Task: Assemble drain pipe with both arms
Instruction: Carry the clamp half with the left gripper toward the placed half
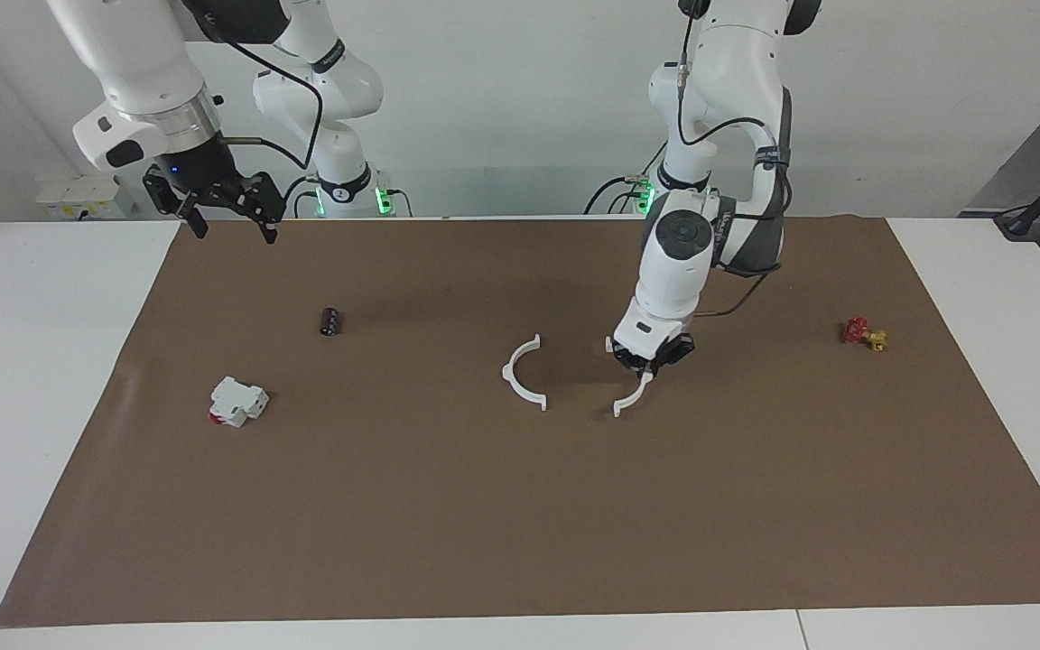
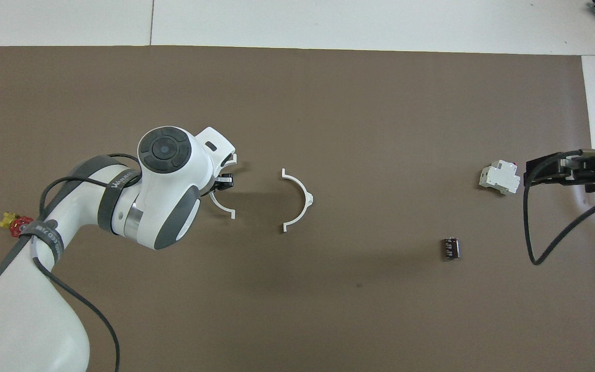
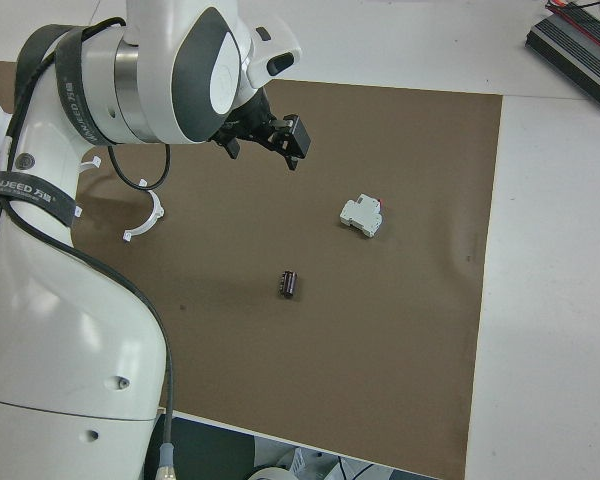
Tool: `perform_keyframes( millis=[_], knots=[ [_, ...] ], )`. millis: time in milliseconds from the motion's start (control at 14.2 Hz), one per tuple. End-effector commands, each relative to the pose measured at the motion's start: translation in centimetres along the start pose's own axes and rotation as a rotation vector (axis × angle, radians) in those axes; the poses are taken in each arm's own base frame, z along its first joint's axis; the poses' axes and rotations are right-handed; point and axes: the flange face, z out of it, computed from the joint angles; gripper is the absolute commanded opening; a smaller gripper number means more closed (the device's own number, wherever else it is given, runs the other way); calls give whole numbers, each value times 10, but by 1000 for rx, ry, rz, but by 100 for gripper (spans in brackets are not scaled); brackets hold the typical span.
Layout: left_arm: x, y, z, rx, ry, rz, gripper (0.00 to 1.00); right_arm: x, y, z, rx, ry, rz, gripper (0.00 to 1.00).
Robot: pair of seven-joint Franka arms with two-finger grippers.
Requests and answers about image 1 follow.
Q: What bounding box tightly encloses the red handwheel yellow valve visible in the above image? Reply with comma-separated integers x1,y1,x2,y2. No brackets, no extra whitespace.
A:
840,316,888,353

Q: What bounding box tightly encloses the white circuit breaker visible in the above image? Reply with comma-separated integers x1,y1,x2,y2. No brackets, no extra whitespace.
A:
209,376,270,429

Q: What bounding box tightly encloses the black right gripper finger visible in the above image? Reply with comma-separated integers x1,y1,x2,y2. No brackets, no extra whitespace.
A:
218,173,286,245
143,168,209,240

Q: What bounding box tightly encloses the brown table mat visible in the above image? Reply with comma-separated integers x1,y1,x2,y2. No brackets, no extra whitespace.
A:
0,215,1040,628

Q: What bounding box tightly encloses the white half-ring pipe clamp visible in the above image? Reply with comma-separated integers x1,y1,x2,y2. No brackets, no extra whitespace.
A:
606,337,656,418
501,333,549,413

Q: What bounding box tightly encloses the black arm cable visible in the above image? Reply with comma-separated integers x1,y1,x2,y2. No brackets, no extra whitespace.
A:
677,0,794,319
213,41,325,171

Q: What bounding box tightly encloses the black base cable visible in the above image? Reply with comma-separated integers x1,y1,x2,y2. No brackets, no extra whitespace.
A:
278,174,318,219
583,174,640,216

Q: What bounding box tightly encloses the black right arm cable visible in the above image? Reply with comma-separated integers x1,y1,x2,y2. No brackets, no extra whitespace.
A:
213,41,325,171

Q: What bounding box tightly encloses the white power strip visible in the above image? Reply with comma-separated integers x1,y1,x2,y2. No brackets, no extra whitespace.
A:
35,174,135,220

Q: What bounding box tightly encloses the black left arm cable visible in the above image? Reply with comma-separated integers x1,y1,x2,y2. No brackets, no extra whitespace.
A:
677,0,794,319

